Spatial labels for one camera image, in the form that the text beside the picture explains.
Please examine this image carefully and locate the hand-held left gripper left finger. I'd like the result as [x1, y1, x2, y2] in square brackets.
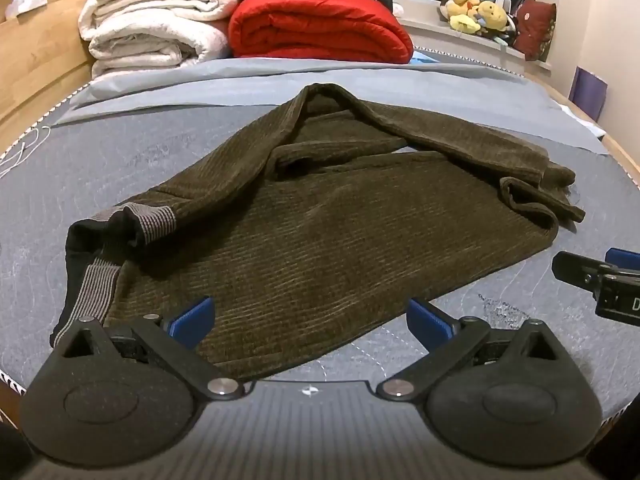
[52, 296, 246, 402]

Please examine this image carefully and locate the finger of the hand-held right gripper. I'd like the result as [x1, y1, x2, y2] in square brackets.
[602, 247, 640, 276]
[552, 251, 608, 288]

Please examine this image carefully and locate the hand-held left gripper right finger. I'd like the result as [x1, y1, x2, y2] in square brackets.
[376, 297, 576, 402]

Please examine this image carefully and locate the white cloth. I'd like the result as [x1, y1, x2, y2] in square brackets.
[559, 102, 609, 142]

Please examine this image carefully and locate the purple flat box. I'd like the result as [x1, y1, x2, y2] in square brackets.
[570, 66, 609, 122]

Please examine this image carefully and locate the blue-grey bed sheet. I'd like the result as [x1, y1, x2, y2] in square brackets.
[52, 52, 609, 155]

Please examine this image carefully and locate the dark red cushion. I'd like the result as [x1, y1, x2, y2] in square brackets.
[514, 0, 558, 62]

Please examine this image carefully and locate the yellow plush bear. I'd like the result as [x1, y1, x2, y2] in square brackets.
[472, 1, 517, 37]

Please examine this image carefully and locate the yellow plush duck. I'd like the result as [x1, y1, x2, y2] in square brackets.
[440, 0, 483, 35]

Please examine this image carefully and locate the white folded blanket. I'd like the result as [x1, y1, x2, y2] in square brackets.
[79, 0, 240, 80]

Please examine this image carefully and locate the red folded blanket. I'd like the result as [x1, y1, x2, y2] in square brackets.
[229, 0, 415, 65]

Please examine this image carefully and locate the white crumpled paper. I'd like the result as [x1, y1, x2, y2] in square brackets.
[4, 0, 50, 22]

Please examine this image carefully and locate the white cord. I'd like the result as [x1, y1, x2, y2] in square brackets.
[0, 124, 52, 180]

